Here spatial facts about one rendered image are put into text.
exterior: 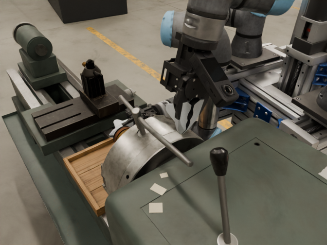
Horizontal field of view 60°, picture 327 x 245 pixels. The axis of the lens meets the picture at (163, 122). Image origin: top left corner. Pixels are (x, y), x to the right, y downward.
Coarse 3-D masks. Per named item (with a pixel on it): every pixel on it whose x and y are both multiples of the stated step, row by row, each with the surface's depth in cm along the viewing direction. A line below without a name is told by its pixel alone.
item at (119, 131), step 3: (123, 126) 97; (126, 126) 97; (117, 129) 96; (120, 129) 95; (123, 129) 95; (126, 129) 95; (117, 132) 95; (120, 132) 95; (123, 132) 94; (114, 135) 96; (117, 135) 95; (120, 135) 93; (114, 138) 96; (117, 138) 94; (114, 141) 97
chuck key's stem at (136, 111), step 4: (136, 108) 70; (132, 112) 69; (136, 112) 69; (140, 112) 70; (136, 116) 70; (136, 120) 71; (136, 124) 72; (140, 124) 72; (140, 128) 73; (144, 128) 74; (140, 132) 75; (144, 132) 75
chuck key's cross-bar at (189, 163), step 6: (120, 96) 77; (126, 102) 75; (132, 108) 73; (138, 120) 70; (144, 120) 69; (144, 126) 68; (150, 126) 67; (150, 132) 65; (156, 132) 64; (156, 138) 63; (162, 138) 61; (168, 144) 59; (174, 150) 57; (180, 156) 55; (186, 162) 53; (192, 162) 53
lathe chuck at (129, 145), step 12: (156, 120) 80; (168, 120) 82; (132, 132) 77; (168, 132) 76; (120, 144) 76; (132, 144) 74; (144, 144) 73; (108, 156) 77; (120, 156) 74; (132, 156) 72; (108, 168) 77; (120, 168) 73; (108, 180) 77; (120, 180) 73; (108, 192) 80
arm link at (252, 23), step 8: (232, 16) 121; (240, 16) 119; (248, 16) 118; (256, 16) 117; (264, 16) 118; (232, 24) 124; (240, 24) 121; (248, 24) 119; (256, 24) 119; (240, 32) 123; (248, 32) 121; (256, 32) 121
